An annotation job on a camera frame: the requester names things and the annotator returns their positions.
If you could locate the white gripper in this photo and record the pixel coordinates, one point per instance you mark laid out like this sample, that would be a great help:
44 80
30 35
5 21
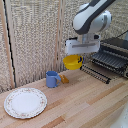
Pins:
81 46

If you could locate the yellow cup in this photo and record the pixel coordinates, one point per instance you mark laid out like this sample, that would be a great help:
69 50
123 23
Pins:
71 62

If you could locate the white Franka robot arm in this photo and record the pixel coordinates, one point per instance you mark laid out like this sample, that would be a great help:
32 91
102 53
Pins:
91 18

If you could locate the small orange object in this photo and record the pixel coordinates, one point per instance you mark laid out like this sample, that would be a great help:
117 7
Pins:
64 79

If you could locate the black dish rack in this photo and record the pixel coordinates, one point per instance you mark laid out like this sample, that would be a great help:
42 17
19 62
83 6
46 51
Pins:
111 58

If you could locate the blue plastic cup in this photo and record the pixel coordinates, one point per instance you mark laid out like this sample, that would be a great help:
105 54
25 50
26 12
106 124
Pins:
51 79

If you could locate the white plate with floral rim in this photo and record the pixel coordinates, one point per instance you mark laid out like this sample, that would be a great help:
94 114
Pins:
25 102

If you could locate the wooden frame post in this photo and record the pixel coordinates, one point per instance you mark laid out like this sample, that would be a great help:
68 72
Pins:
7 43

